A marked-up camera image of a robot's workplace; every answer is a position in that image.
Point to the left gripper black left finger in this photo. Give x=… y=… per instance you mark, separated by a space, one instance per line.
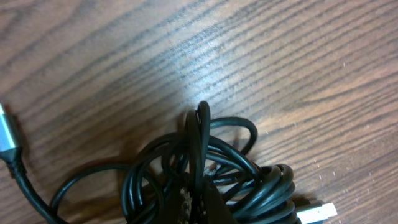
x=178 y=206

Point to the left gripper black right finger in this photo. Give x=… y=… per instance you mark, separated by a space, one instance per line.
x=213 y=209

